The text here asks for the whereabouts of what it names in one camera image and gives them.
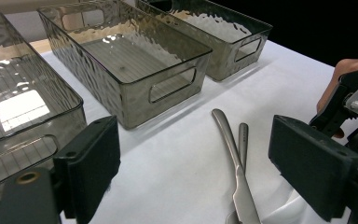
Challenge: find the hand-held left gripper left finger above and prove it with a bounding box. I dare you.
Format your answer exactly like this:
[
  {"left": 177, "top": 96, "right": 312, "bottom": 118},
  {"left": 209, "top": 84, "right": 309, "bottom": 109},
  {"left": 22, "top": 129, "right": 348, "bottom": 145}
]
[{"left": 53, "top": 115, "right": 121, "bottom": 224}]

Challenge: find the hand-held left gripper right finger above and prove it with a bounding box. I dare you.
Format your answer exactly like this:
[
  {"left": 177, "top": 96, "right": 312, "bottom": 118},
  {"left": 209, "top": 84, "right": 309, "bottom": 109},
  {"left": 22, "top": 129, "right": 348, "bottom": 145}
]
[{"left": 268, "top": 114, "right": 358, "bottom": 222}]

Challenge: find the steel fork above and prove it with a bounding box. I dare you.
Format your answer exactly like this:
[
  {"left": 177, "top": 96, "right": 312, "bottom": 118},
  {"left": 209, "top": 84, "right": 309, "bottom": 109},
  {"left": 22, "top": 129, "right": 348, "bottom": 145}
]
[{"left": 226, "top": 122, "right": 250, "bottom": 224}]

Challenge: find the steel table knife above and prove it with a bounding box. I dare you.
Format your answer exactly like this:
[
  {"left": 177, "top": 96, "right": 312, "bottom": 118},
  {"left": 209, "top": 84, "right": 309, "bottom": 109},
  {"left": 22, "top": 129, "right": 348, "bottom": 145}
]
[{"left": 211, "top": 108, "right": 262, "bottom": 224}]

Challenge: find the smoky clear plastic bin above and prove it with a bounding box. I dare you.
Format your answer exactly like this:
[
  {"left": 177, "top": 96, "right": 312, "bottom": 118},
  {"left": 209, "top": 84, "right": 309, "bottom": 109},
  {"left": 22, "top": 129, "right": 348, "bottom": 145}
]
[
  {"left": 135, "top": 0, "right": 274, "bottom": 82},
  {"left": 36, "top": 0, "right": 213, "bottom": 131},
  {"left": 0, "top": 11, "right": 88, "bottom": 210}
]

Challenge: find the black curtain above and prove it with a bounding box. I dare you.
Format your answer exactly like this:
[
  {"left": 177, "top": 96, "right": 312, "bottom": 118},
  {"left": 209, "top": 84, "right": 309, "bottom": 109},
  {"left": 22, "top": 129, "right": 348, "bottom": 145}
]
[{"left": 211, "top": 0, "right": 358, "bottom": 68}]

